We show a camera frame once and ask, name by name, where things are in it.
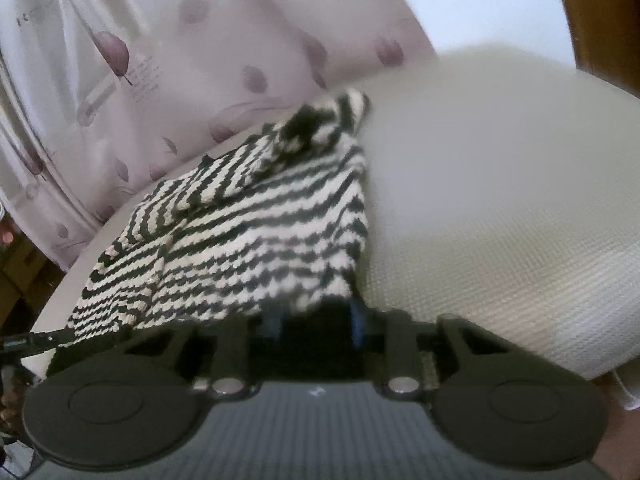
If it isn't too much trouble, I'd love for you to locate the black white striped knit sweater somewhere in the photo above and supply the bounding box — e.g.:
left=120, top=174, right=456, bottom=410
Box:
left=48, top=89, right=370, bottom=374

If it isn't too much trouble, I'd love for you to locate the person's left hand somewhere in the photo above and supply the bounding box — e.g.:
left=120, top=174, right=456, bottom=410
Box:
left=1, top=364, right=32, bottom=444

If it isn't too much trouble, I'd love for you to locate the pink floral curtain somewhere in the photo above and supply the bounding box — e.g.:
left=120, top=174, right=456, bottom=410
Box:
left=1, top=0, right=434, bottom=269

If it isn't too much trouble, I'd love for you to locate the brown wooden door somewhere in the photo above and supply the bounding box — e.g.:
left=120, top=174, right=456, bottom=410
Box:
left=562, top=0, right=640, bottom=96

